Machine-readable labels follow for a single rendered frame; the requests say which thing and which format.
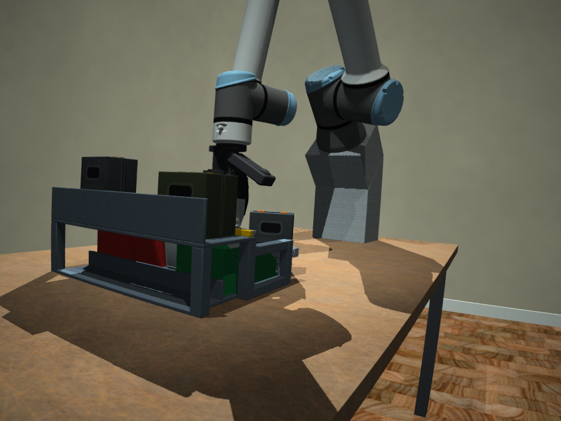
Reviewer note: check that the yellow flat bar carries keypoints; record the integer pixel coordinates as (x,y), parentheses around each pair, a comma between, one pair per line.
(242,232)

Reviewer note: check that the olive green case with orange latches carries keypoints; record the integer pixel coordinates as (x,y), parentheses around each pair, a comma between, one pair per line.
(220,190)

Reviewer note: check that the green open bin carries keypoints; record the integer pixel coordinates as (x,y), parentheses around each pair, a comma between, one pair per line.
(224,265)

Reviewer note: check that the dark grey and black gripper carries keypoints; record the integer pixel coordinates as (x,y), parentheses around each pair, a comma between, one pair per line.
(221,165)

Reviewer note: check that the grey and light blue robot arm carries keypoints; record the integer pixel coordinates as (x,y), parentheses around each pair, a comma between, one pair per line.
(341,98)

